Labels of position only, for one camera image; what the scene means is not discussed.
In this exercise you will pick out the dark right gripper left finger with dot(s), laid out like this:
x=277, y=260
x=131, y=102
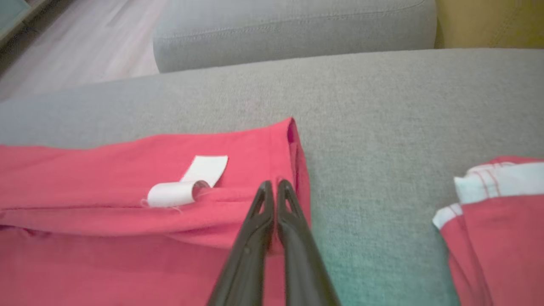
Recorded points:
x=250, y=255

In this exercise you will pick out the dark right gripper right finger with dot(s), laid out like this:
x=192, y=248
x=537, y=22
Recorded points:
x=301, y=263

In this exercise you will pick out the red white basketball jersey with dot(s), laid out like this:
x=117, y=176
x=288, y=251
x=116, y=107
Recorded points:
x=106, y=255

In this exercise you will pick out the red shorts white trim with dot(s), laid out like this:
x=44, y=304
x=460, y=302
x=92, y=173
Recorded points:
x=501, y=246

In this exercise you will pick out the grey sofa seat cushion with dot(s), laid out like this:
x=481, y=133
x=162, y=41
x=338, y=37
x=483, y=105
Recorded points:
x=382, y=127

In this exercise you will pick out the grey sofa back cushion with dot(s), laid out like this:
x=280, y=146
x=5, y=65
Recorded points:
x=297, y=29

